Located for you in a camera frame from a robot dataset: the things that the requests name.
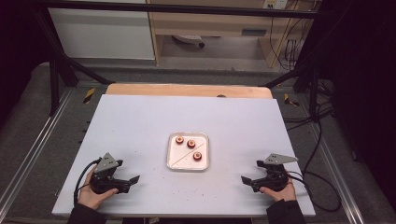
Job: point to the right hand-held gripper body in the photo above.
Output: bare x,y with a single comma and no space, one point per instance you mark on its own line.
274,180

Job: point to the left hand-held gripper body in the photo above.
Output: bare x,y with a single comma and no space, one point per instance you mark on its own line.
106,182

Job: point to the square metal tray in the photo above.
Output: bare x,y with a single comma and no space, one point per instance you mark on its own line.
183,154

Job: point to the red hawthorn piece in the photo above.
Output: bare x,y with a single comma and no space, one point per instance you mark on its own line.
191,143
179,140
197,156

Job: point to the thin wooden skewer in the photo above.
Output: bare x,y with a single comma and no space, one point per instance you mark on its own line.
186,154

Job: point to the person's right hand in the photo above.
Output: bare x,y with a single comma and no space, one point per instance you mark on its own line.
285,195

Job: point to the person's left hand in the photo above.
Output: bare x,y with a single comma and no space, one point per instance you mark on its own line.
90,197

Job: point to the black metal stand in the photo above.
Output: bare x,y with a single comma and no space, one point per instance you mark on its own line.
313,90
55,81

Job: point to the wooden table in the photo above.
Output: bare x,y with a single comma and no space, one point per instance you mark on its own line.
174,90

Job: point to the white cabinet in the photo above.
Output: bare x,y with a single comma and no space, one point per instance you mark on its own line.
99,31

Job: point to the office chair base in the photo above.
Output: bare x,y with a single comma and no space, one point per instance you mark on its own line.
188,39

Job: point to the light wooden desk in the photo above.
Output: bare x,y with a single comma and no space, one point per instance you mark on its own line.
211,23

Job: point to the white power strip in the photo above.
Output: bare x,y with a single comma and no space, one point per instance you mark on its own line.
275,3

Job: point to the aluminium floor rail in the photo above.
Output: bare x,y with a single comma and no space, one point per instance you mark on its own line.
339,174
34,146

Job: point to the black metal frame bar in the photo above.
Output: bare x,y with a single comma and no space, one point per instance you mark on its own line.
186,8

